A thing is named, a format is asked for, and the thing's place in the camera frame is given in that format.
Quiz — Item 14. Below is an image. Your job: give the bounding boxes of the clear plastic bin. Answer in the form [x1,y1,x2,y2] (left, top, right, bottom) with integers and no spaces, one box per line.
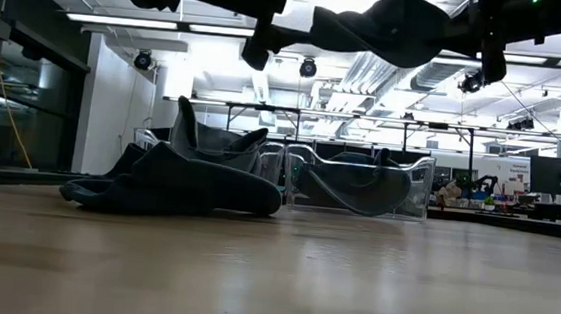
[131,126,288,188]
[280,141,437,224]

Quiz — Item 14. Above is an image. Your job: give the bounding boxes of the black ceiling spotlight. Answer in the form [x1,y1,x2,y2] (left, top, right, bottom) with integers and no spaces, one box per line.
[506,116,535,132]
[132,48,153,72]
[298,56,318,80]
[458,70,487,96]

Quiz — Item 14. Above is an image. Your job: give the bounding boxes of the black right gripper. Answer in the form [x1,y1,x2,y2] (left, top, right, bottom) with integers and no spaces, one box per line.
[469,0,530,88]

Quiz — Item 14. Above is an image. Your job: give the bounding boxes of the white printed sign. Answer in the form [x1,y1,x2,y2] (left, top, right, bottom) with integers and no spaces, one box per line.
[477,157,532,198]

